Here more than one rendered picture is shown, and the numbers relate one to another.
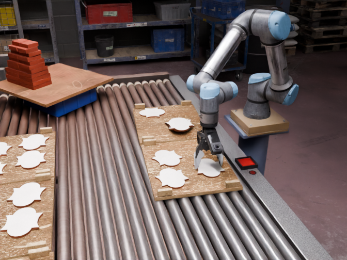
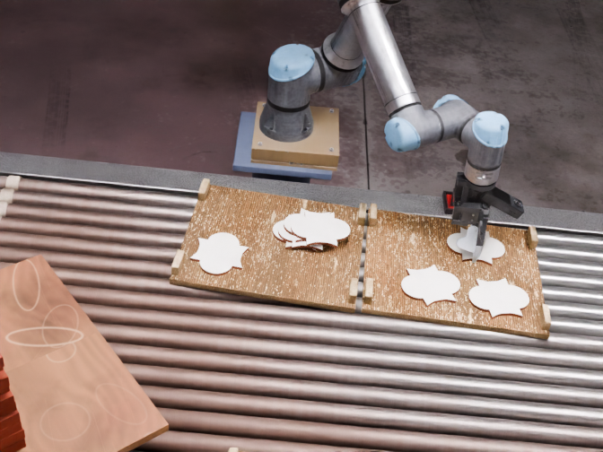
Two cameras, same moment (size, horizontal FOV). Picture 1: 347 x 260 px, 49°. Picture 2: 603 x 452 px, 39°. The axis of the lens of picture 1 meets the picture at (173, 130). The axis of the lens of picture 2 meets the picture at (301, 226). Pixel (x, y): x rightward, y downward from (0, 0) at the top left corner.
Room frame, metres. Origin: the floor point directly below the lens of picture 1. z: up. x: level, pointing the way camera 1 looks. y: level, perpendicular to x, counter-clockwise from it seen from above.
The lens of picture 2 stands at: (1.40, 1.46, 2.25)
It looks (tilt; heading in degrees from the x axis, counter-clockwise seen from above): 40 degrees down; 283
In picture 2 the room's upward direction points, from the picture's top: 7 degrees clockwise
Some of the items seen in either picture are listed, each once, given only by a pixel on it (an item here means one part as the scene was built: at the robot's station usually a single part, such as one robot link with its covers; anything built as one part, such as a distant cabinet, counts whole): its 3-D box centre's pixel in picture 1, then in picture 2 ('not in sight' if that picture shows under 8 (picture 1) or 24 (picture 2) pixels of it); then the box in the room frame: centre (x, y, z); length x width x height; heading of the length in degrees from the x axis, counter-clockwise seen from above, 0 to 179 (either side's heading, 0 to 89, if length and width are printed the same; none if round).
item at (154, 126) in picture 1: (169, 123); (274, 244); (1.78, 0.02, 0.93); 0.41 x 0.35 x 0.02; 10
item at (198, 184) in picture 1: (187, 165); (452, 269); (1.37, -0.06, 0.93); 0.41 x 0.35 x 0.02; 12
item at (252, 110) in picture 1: (257, 105); (287, 111); (1.91, -0.46, 0.97); 0.15 x 0.15 x 0.10
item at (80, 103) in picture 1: (60, 95); not in sight; (2.06, 0.67, 0.97); 0.31 x 0.31 x 0.10; 55
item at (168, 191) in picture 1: (164, 192); (545, 317); (1.15, 0.03, 0.95); 0.06 x 0.02 x 0.03; 102
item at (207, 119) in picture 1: (208, 116); (482, 170); (1.37, -0.14, 1.16); 0.08 x 0.08 x 0.05
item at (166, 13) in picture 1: (172, 10); not in sight; (6.06, 0.02, 0.76); 0.50 x 0.36 x 0.24; 112
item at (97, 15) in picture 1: (108, 11); not in sight; (5.82, 0.97, 0.78); 0.66 x 0.45 x 0.28; 106
